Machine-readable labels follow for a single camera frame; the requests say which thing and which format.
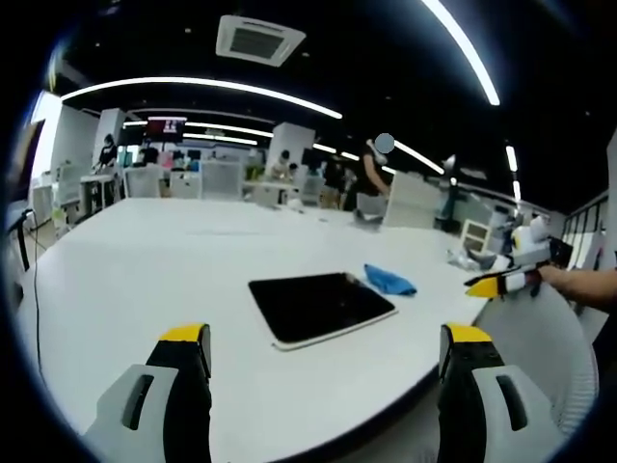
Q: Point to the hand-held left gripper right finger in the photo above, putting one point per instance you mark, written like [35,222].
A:
[482,386]

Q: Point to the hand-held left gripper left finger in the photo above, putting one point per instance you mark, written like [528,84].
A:
[159,386]

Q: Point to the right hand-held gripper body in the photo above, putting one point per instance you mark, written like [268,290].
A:
[535,246]

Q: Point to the blue cleaning cloth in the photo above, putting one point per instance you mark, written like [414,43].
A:
[389,281]

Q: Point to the person's right hand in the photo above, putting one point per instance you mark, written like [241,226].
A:
[559,282]

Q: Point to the crumpled clear plastic bag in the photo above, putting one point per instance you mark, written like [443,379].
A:
[470,258]

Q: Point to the white small cabinet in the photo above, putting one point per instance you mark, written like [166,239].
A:
[476,236]

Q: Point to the black railing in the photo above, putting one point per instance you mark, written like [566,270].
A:
[585,226]

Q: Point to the white mesh office chair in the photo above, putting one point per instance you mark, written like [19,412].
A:
[544,347]

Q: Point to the white board panel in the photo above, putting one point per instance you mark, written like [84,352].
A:
[412,202]

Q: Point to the grey box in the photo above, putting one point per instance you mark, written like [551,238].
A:
[368,209]

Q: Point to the straight ceiling light strip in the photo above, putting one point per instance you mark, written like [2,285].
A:
[470,53]

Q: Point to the black stand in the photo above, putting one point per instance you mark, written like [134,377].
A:
[19,236]

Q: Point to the white mesh partition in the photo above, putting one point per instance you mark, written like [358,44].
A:
[222,179]

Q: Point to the short ceiling light strip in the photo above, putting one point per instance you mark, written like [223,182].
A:
[229,129]

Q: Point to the long curved ceiling light strip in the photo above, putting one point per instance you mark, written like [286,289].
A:
[202,86]

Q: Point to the ceiling air conditioner vent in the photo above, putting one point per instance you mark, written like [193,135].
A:
[260,41]

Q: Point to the red wall screen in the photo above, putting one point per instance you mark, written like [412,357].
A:
[166,129]

